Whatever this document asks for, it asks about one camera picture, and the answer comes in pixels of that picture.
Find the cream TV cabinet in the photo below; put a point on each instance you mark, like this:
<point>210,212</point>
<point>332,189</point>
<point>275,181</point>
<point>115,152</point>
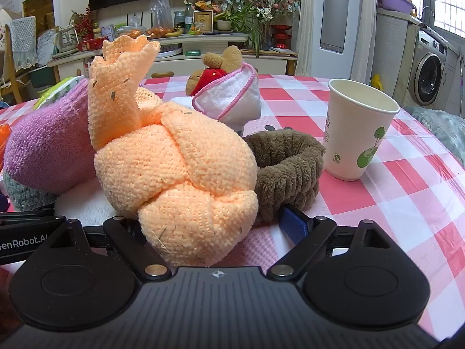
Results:
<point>174,66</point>

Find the pink fluffy towel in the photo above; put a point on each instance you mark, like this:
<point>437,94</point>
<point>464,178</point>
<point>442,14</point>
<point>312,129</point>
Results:
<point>47,141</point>

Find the yellow bottle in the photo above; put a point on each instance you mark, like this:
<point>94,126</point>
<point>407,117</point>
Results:
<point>376,81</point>

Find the yellow bananas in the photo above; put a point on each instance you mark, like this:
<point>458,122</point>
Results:
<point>175,33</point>

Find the purple basin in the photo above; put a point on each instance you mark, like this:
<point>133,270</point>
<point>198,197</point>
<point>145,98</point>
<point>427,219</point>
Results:
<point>396,2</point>

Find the grey floral bedding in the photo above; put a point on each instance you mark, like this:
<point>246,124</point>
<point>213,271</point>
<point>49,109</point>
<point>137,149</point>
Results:
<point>443,127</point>

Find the red berry branches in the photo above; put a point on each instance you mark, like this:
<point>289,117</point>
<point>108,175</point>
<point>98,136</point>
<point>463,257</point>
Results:
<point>84,21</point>

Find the wooden chair teal cover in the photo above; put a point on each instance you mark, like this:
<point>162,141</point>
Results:
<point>22,41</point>

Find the bag of oranges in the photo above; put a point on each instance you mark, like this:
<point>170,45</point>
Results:
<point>158,32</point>

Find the dark green storage bin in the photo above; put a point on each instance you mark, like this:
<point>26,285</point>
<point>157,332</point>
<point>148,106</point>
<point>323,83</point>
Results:
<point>41,76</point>

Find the green glass bottle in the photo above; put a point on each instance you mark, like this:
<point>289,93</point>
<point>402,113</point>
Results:
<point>189,20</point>

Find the green white striped cloth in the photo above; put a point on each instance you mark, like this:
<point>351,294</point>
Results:
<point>58,89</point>

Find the white towel pink trim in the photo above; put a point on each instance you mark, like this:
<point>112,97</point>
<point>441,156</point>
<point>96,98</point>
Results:
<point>232,94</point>

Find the white fluffy cloth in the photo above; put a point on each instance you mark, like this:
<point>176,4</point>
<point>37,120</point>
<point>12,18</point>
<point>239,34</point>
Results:
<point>87,207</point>

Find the barred window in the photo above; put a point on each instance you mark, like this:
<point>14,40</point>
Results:
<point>450,7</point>

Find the white paper cup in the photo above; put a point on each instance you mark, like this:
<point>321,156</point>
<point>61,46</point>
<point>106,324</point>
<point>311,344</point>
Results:
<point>348,134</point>

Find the white laundry cabinet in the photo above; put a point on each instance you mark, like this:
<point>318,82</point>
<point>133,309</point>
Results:
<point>390,43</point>

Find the red white checkered tablecloth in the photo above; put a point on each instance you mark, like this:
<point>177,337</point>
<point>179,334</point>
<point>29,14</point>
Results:
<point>399,207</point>

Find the clear plastic bag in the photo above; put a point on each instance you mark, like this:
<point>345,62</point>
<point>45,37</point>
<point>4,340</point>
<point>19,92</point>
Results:
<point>161,11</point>

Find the teal fluffy cloth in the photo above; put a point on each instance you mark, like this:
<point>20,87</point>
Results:
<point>25,196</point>

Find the white tower air conditioner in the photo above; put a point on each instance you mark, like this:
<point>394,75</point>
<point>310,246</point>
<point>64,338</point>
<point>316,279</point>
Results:
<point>334,7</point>

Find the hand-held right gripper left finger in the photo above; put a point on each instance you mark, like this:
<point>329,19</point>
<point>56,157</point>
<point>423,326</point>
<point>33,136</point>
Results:
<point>130,243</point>

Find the potted spider plant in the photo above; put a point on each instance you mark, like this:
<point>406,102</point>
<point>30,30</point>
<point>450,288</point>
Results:
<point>243,25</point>

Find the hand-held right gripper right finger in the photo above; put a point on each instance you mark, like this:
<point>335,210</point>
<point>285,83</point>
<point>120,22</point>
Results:
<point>292,223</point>

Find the wooden photo frame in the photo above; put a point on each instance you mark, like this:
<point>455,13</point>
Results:
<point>203,21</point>

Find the red vase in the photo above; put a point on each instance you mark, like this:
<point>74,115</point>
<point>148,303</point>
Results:
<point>280,36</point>

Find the small green box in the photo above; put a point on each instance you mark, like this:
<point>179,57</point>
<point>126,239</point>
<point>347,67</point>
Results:
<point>193,53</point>

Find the orange snack packet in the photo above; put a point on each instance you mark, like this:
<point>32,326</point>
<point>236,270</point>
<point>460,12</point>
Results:
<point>4,134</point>

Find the silver washing machine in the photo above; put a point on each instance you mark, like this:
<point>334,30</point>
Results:
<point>428,69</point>

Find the white printed paper sheet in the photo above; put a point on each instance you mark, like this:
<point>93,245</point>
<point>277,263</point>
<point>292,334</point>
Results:
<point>45,47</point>

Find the red box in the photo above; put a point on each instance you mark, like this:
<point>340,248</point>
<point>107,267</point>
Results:
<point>92,43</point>

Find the brown teddy bear plush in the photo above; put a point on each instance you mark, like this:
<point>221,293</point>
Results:
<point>218,60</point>

